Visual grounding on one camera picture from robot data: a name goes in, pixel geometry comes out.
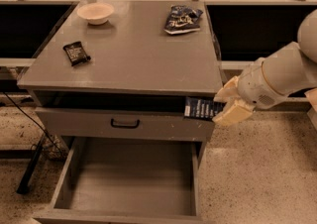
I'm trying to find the grey drawer cabinet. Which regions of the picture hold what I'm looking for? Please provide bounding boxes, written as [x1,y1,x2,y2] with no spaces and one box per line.
[17,0,226,167]

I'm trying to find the grey open lower drawer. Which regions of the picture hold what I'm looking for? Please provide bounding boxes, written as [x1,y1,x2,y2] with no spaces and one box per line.
[34,138,204,224]

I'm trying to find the grey upper drawer black handle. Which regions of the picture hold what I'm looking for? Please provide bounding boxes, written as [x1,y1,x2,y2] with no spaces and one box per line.
[36,107,214,142]

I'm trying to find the blue rxbar blueberry bar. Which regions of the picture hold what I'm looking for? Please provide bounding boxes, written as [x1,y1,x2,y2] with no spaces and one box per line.
[184,97,224,121]

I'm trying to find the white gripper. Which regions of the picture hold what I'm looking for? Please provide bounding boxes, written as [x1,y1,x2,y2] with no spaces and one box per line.
[212,57,285,126]

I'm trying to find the black cable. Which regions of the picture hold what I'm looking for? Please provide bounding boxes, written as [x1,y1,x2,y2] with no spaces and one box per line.
[1,90,67,157]

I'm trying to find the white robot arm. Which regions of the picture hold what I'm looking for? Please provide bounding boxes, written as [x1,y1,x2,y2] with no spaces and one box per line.
[212,10,317,126]

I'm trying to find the blue chip bag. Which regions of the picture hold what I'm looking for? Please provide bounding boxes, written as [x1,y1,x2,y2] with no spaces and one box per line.
[164,5,203,35]

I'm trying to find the black snack bar wrapper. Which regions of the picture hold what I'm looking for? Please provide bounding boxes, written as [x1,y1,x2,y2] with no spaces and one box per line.
[63,42,91,66]

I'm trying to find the white bowl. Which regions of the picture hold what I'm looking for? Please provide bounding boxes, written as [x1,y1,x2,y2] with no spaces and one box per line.
[77,2,114,25]

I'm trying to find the black power strip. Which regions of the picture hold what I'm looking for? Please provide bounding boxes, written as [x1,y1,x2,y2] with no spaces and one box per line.
[16,139,44,195]

